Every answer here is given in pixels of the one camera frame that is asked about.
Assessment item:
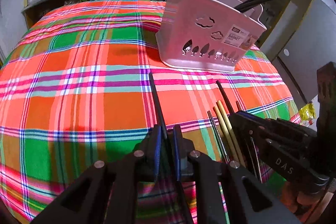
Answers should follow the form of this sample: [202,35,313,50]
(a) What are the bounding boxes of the pink plastic utensil basket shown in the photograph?
[155,0,266,72]

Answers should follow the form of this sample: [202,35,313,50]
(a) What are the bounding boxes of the yellow chopstick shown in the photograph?
[216,101,245,167]
[214,105,239,161]

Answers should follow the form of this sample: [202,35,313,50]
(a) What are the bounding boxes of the colourful plaid tablecloth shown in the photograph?
[1,0,300,223]

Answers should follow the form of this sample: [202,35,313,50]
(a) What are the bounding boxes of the yellow snack bag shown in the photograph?
[298,101,316,121]

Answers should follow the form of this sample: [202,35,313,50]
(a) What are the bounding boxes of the grey refrigerator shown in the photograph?
[261,0,335,109]

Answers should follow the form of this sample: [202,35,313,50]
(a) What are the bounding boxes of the wooden side shelf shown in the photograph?
[22,0,94,29]

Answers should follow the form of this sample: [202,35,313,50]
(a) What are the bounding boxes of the right hand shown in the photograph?
[280,181,334,223]

